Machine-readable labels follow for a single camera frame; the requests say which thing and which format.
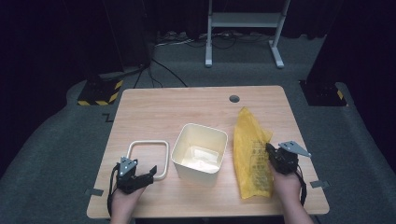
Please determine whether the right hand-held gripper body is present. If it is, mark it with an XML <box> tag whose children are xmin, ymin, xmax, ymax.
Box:
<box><xmin>273</xmin><ymin>140</ymin><xmax>312</xmax><ymax>175</ymax></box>

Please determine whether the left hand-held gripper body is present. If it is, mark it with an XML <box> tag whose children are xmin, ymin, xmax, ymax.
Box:
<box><xmin>116</xmin><ymin>156</ymin><xmax>143</xmax><ymax>195</ymax></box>

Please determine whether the yellow plastic bag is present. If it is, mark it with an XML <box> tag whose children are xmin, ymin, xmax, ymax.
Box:
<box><xmin>233</xmin><ymin>106</ymin><xmax>275</xmax><ymax>200</ymax></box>

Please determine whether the cream bin rim ring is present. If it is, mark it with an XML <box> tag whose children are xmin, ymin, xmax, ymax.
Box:
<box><xmin>125</xmin><ymin>139</ymin><xmax>171</xmax><ymax>181</ymax></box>

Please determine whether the cream plastic trash bin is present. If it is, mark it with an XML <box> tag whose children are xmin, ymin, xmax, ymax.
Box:
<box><xmin>170</xmin><ymin>122</ymin><xmax>229</xmax><ymax>187</ymax></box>

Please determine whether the grey tape piece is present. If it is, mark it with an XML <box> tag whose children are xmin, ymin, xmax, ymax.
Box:
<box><xmin>85</xmin><ymin>188</ymin><xmax>105</xmax><ymax>197</ymax></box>
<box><xmin>309</xmin><ymin>179</ymin><xmax>331</xmax><ymax>189</ymax></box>

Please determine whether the black yellow striped stand base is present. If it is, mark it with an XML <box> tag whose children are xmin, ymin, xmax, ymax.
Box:
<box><xmin>77</xmin><ymin>76</ymin><xmax>124</xmax><ymax>106</ymax></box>
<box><xmin>299</xmin><ymin>79</ymin><xmax>348</xmax><ymax>107</ymax></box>

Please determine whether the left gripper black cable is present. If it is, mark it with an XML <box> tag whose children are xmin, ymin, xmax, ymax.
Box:
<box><xmin>106</xmin><ymin>163</ymin><xmax>121</xmax><ymax>217</ymax></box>

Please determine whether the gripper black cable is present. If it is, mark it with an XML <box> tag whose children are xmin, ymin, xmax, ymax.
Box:
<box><xmin>106</xmin><ymin>163</ymin><xmax>121</xmax><ymax>217</ymax></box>
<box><xmin>294</xmin><ymin>167</ymin><xmax>308</xmax><ymax>207</ymax></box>

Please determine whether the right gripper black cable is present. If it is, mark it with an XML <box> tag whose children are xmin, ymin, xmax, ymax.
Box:
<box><xmin>294</xmin><ymin>167</ymin><xmax>308</xmax><ymax>207</ymax></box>

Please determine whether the black floor cable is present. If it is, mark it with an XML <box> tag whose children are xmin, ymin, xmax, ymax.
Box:
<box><xmin>134</xmin><ymin>58</ymin><xmax>189</xmax><ymax>89</ymax></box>

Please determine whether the white metal desk frame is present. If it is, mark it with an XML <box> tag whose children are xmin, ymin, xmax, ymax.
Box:
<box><xmin>205</xmin><ymin>0</ymin><xmax>292</xmax><ymax>69</ymax></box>

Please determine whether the bundle of floor cables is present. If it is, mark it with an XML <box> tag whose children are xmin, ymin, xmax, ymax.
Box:
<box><xmin>154</xmin><ymin>29</ymin><xmax>273</xmax><ymax>50</ymax></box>

